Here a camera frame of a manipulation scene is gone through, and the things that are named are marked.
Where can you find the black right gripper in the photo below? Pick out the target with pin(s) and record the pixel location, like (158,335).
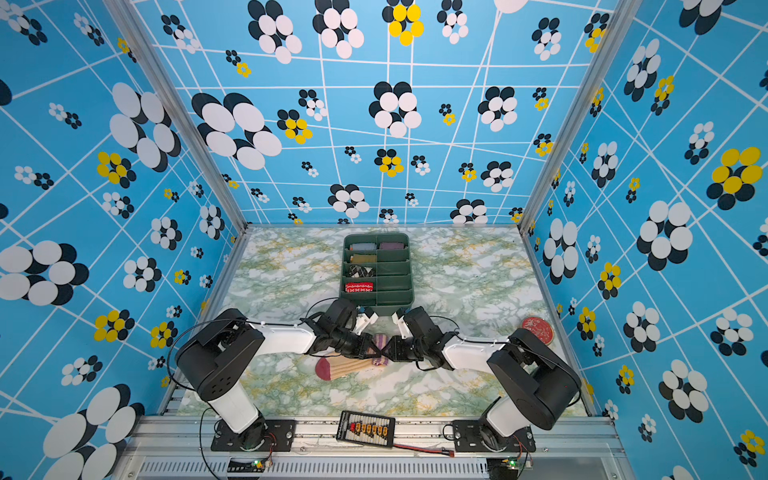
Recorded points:
(396,353)

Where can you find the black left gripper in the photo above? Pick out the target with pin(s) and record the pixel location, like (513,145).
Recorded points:
(366,342)

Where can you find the tan maroon striped sock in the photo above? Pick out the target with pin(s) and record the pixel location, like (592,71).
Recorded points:
(332,368)

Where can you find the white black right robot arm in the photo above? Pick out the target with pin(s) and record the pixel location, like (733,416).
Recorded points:
(538,384)

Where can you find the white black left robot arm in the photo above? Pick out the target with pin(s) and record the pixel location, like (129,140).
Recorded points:
(216,357)

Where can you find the red green tape roll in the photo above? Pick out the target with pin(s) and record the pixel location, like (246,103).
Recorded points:
(541,328)

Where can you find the red patterned rolled sock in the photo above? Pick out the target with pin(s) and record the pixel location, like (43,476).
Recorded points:
(359,287)

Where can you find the black patterned rolled sock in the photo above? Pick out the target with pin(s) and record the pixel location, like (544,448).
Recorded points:
(361,271)

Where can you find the green plastic organizer tray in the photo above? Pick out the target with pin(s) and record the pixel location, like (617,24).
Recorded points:
(394,286)

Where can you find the yellow rolled sock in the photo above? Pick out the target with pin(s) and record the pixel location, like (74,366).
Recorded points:
(363,258)

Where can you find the maroon rolled sock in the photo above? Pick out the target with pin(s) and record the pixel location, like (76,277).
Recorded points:
(389,246)

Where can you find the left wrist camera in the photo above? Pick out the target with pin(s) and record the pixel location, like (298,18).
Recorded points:
(364,319)

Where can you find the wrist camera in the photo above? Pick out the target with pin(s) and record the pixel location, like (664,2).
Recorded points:
(398,320)
(364,319)

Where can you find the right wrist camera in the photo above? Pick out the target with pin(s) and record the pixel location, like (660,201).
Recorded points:
(398,320)

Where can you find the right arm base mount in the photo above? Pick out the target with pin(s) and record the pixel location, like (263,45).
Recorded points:
(470,436)

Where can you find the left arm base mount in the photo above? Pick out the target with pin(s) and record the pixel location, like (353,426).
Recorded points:
(265,435)

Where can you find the aluminium front rail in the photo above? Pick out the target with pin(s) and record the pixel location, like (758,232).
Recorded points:
(175,447)

